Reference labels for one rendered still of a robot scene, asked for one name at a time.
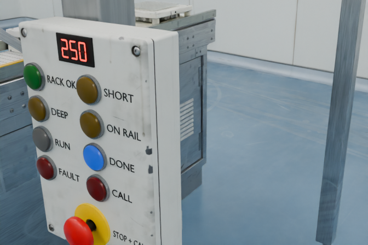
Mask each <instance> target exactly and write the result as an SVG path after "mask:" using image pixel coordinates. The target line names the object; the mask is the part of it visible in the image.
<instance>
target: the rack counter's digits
mask: <svg viewBox="0 0 368 245"><path fill-rule="evenodd" d="M59 39H60V49H61V58H64V59H69V60H75V61H80V62H86V63H88V57H87V45H86V42H83V41H78V40H72V39H66V38H59Z"/></svg>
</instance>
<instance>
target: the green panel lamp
mask: <svg viewBox="0 0 368 245"><path fill-rule="evenodd" d="M24 80H25V82H26V84H27V85H28V86H29V87H30V88H32V89H36V90H37V89H39V88H40V86H41V82H42V81H41V76H40V73H39V71H38V69H37V68H36V67H35V66H33V65H27V66H26V67H25V68H24Z"/></svg>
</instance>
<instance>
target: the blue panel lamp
mask: <svg viewBox="0 0 368 245"><path fill-rule="evenodd" d="M83 157H84V161H85V163H86V164H87V165H88V166H89V167H90V168H91V169H92V170H100V169H102V167H103V164H104V161H103V158H102V155H101V153H100V152H99V150H98V149H97V148H96V147H94V146H92V145H89V146H87V147H86V148H85V149H84V152H83Z"/></svg>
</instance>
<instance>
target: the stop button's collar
mask: <svg viewBox="0 0 368 245"><path fill-rule="evenodd" d="M74 216H75V217H79V218H81V219H82V220H83V221H84V222H88V219H91V220H92V221H93V222H94V223H95V225H96V231H92V234H93V238H94V245H106V244H107V243H108V242H109V240H110V237H111V232H110V227H109V224H108V222H107V220H106V218H105V216H104V215H103V214H102V212H101V211H100V210H99V209H98V208H96V207H95V206H94V205H92V204H89V203H82V204H80V205H79V206H78V207H77V208H76V210H75V213H74ZM114 232H116V231H113V233H114ZM116 233H117V238H118V232H116ZM114 235H115V236H116V234H115V233H114ZM114 235H113V236H114ZM120 235H122V234H120ZM120 235H119V238H120ZM115 236H114V237H115ZM122 236H123V235H122ZM125 237H126V236H125V235H124V236H123V239H121V238H120V239H121V240H124V241H125V240H126V239H127V237H126V238H125Z"/></svg>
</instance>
